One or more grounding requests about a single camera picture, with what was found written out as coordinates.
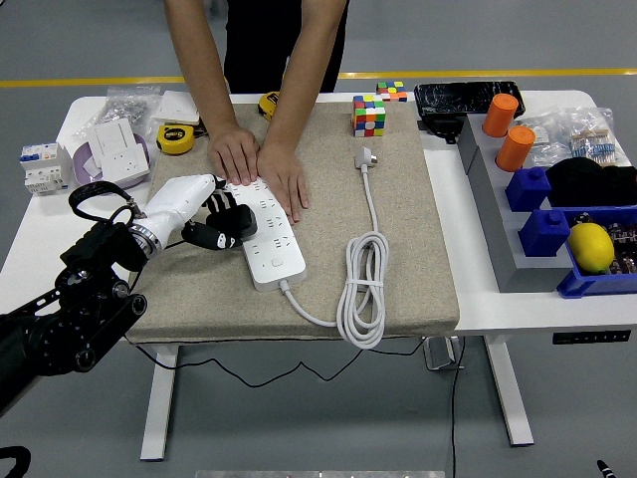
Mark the person's right hand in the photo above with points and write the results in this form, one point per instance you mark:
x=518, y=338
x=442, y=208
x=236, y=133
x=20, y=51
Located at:
x=234, y=154

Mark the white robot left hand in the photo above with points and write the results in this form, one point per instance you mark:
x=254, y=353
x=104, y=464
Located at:
x=181, y=204

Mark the person's left hand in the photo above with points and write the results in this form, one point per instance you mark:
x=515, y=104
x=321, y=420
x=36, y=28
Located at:
x=283, y=171

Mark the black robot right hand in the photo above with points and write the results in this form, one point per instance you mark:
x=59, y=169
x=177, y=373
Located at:
x=607, y=470

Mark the black power adapter plug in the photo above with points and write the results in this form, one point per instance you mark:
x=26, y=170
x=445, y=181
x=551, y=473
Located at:
x=245, y=219

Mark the white power strip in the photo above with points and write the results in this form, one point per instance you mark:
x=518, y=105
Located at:
x=278, y=259

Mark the person's left forearm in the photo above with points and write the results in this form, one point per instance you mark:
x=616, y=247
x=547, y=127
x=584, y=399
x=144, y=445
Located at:
x=308, y=60

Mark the person's right forearm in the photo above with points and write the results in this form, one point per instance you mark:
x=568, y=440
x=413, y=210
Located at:
x=199, y=60

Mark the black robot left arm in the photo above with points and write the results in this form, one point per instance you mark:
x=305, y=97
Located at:
x=74, y=318

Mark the yellow tape measure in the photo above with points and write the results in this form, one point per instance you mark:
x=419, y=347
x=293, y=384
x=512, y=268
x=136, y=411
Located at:
x=174, y=139
x=268, y=105

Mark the small white plastic piece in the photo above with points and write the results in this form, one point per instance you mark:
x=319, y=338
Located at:
x=92, y=167

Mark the large colourful puzzle cube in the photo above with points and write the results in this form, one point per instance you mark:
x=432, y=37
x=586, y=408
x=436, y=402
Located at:
x=368, y=117

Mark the purple bowl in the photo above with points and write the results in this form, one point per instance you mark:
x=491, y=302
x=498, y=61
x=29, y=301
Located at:
x=82, y=174

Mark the person's torso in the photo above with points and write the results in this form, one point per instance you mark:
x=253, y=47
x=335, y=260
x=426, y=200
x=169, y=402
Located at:
x=259, y=45

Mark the clear bag of screws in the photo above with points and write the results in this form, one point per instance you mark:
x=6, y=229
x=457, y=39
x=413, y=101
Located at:
x=124, y=107

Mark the grey-brown fabric mat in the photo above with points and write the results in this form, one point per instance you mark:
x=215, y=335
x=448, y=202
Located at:
x=323, y=279

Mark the white table leg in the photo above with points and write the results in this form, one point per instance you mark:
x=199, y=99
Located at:
x=161, y=398
x=505, y=388

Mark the small colourful puzzle cube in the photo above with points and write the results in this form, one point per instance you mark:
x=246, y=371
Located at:
x=390, y=91

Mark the black table control panel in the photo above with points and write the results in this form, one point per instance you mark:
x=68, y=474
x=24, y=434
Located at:
x=589, y=337

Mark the white circuit breaker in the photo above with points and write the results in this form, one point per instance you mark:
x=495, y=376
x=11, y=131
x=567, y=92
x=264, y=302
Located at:
x=45, y=169

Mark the blue plastic bin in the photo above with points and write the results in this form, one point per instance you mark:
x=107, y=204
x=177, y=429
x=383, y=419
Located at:
x=582, y=286

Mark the black wrapped plastic tray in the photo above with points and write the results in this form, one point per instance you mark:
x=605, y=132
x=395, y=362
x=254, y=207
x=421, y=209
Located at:
x=458, y=97

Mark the grey box under table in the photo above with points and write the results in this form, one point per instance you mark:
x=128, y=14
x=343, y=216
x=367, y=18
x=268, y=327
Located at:
x=440, y=353

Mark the grey stepped block stand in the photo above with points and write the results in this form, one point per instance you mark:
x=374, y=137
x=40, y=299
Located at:
x=517, y=269

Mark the yellow lemon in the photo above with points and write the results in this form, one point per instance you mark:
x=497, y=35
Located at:
x=590, y=248

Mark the orange cylinder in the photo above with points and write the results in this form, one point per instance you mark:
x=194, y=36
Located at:
x=500, y=117
x=515, y=149

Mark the dark circuit boards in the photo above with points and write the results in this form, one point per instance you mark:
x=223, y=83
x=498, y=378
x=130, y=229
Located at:
x=624, y=239

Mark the blue stepped block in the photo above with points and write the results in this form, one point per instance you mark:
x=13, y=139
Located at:
x=545, y=234
x=527, y=189

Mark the clear bag of small parts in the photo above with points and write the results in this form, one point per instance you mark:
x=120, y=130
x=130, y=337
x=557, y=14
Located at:
x=545, y=137

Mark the black cloth bundle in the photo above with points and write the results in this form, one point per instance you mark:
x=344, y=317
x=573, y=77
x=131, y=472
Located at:
x=589, y=181

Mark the clear bag of resistors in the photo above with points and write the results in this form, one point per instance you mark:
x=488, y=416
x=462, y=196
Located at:
x=592, y=142

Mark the white wall socket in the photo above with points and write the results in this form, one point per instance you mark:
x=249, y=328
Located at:
x=124, y=162

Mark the white wall switch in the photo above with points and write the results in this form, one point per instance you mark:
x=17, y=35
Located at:
x=171, y=107

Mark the white switch panel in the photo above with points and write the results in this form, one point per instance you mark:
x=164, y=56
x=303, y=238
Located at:
x=114, y=134

